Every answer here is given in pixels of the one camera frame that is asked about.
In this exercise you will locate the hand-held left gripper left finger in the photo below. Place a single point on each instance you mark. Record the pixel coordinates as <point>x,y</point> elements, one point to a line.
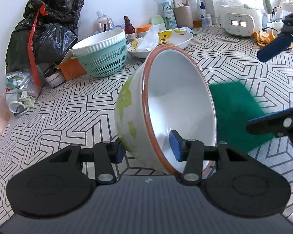
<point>120,154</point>

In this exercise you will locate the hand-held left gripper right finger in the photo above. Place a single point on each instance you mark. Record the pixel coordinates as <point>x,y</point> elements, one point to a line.
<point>175,146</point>

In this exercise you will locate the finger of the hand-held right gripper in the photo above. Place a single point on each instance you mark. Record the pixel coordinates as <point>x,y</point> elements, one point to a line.
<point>271,124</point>
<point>271,48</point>

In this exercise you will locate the green scouring pad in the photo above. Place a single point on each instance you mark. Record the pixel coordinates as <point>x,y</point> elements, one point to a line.
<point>234,112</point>

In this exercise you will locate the white bowl with orange rim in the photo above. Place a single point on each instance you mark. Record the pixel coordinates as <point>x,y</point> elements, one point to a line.
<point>180,97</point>

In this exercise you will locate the white ribbed bowl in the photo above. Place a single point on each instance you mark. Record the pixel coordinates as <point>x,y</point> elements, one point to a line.
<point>100,41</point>

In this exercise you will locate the orange peels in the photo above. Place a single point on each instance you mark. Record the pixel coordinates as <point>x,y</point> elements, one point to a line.
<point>263,37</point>

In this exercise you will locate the white electric kettle appliance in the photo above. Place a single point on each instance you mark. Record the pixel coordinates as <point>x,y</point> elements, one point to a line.
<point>241,12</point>

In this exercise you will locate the small white bottle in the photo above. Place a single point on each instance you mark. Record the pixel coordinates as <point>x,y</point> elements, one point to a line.
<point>209,19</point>

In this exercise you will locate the white carton box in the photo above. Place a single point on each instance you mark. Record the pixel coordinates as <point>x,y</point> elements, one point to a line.
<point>213,2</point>

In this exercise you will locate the small blue cap bottle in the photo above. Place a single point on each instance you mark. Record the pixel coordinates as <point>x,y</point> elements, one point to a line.
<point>204,14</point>

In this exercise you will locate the gold cap bottle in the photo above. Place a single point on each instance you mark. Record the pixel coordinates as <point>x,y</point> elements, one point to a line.
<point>195,9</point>

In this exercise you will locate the teal plastic strainer basket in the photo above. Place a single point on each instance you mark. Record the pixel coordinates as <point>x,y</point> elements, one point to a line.
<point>105,61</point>

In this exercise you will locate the white plate with yellow print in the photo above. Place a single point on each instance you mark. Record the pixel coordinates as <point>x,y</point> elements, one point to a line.
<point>173,40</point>

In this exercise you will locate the orange cardboard box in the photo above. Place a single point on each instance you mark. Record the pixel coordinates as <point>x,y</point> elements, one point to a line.
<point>72,68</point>

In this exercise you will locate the white round jar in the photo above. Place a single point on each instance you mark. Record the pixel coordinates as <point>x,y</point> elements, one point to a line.
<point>54,79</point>

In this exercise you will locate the crumpled white tissue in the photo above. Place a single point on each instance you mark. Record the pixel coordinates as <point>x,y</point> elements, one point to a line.
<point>149,39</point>

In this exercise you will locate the teal spray bottle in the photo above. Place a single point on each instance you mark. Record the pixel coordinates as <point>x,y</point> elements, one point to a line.
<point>167,9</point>

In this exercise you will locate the pale green tube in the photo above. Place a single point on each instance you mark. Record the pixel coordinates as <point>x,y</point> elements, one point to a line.
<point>158,22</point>

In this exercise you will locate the orange lid jar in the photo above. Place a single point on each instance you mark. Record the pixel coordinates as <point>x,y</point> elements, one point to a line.
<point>143,30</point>

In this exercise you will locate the clear bag of small packets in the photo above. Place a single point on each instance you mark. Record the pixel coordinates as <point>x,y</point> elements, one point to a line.
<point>19,85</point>

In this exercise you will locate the brown spray bottle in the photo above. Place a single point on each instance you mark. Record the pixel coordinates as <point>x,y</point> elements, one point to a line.
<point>129,28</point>

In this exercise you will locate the pink liquid bottle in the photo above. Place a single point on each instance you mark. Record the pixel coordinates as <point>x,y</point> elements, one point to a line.
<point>101,22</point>

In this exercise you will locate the red plastic tie strip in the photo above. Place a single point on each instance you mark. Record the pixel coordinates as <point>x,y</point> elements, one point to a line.
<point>33,43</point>

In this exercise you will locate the black garbage bag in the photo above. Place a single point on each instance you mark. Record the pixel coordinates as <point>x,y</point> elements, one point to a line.
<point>53,29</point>

